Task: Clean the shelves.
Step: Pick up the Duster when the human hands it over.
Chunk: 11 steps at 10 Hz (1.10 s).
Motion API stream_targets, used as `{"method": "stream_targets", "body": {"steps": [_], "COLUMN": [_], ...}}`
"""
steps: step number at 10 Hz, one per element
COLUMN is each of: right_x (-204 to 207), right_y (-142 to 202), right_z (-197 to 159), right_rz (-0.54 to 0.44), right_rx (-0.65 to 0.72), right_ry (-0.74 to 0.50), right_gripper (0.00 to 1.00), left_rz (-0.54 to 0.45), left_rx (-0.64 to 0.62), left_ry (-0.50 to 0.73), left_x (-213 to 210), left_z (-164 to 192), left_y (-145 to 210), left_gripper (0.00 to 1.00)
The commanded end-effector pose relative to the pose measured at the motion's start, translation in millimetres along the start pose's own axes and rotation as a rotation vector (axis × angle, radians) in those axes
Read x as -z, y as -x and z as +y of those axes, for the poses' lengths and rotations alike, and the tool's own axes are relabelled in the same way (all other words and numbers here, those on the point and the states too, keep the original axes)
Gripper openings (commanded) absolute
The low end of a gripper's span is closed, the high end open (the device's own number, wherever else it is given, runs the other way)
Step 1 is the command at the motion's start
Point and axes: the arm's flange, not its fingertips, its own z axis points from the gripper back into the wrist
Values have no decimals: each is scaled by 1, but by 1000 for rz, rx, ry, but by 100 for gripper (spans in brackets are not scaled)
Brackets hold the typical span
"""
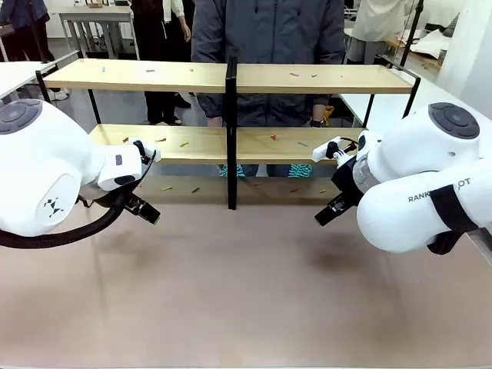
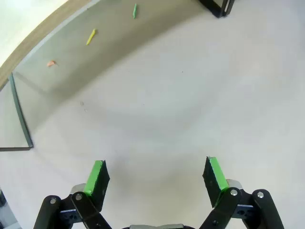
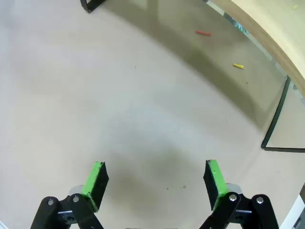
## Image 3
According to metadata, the right gripper black green right finger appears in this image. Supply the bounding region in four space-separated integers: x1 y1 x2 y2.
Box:
199 159 279 229

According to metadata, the right gripper black green left finger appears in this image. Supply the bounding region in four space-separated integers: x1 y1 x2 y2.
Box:
30 161 110 229

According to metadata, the light wooden shelf board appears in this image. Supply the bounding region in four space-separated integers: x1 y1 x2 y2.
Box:
207 0 305 100

